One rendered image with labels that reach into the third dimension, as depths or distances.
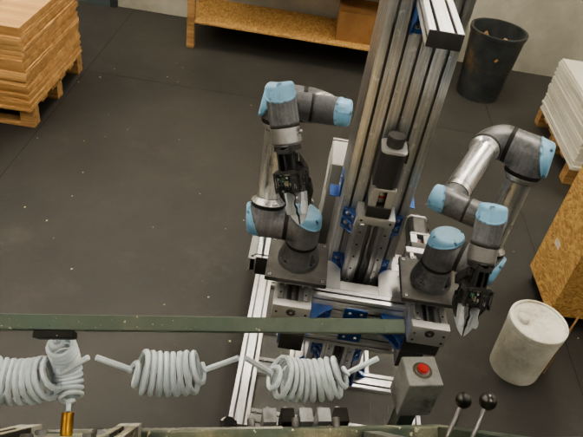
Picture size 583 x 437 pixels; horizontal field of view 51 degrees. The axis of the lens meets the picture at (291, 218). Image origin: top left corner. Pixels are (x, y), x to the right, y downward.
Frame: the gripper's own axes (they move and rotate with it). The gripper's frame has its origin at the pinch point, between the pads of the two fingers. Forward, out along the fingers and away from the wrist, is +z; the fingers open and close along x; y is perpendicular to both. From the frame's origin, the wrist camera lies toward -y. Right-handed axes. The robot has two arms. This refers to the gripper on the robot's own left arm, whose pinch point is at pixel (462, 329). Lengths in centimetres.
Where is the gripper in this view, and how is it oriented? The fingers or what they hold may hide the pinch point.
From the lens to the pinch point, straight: 175.9
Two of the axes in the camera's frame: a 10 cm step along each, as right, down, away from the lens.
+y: -0.4, 1.8, -9.8
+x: 9.9, 1.7, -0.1
